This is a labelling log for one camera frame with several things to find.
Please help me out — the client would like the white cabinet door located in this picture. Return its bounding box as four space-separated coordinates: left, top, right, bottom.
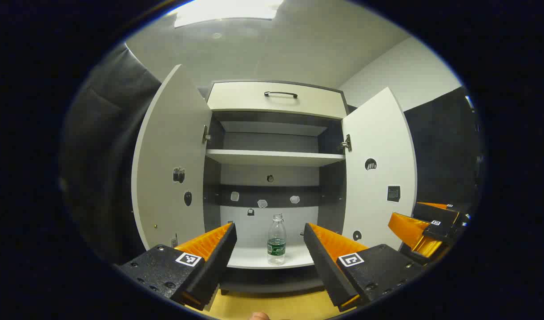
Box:
342 87 418 250
131 64 213 250

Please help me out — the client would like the clear plastic bottle green label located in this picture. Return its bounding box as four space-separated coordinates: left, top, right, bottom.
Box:
267 214 287 266

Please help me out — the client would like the grey and white cabinet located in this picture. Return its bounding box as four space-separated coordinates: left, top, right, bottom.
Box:
203 79 357 296

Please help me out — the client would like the ceiling light panel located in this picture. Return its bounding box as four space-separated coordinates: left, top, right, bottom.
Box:
174 0 284 28

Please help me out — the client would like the white cabinet drawer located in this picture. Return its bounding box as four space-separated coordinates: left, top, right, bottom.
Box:
207 81 347 120

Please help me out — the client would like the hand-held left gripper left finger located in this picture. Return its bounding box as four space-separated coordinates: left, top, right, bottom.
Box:
119 222 238 312

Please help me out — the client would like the white cabinet shelf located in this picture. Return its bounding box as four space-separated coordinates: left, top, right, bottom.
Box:
205 149 346 168

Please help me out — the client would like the black backdrop cloth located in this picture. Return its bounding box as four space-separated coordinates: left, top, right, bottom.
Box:
404 87 485 214
60 44 162 265

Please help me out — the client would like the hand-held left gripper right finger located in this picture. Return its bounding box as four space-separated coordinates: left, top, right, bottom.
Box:
303 222 427 312

